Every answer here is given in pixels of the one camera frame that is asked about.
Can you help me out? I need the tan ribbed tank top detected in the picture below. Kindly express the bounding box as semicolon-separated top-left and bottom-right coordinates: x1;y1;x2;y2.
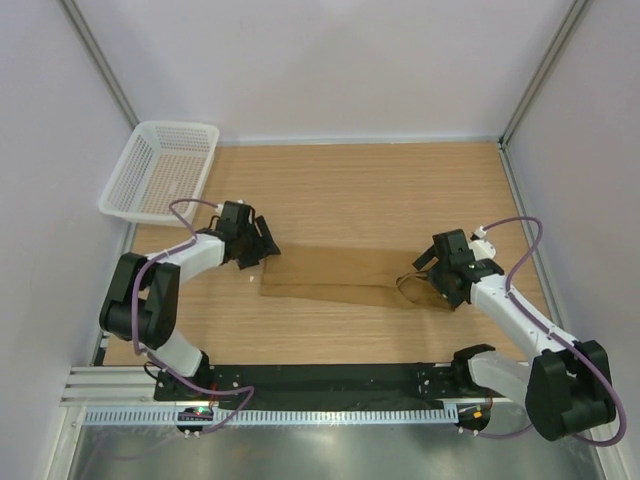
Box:
260;244;451;312

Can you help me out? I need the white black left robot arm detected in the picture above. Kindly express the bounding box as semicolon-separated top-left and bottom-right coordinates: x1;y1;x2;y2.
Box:
99;198;281;400

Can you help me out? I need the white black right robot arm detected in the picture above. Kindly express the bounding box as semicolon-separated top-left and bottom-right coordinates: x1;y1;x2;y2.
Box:
413;228;627;441

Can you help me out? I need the white perforated plastic basket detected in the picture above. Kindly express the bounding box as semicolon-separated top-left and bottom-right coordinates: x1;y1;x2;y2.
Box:
98;120;220;227

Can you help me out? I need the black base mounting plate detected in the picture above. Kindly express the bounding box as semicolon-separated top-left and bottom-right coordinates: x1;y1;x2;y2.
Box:
153;363;511;411

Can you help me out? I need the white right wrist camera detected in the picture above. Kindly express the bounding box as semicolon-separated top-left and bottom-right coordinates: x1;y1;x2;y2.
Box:
469;226;497;260

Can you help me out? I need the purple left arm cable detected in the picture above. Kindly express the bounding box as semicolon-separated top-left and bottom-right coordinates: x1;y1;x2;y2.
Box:
132;198;256;434

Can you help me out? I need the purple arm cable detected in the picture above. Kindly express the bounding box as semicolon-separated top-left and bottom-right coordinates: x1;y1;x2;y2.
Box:
457;216;629;446
132;198;256;434

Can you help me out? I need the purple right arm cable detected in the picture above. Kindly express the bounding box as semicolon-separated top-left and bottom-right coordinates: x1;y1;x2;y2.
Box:
457;216;629;446

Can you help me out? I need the aluminium frame rail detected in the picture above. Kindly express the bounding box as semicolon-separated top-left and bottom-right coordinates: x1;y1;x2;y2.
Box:
59;365;161;409

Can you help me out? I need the slotted grey cable duct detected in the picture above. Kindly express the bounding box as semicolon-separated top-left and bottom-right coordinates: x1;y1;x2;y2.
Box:
83;405;458;427

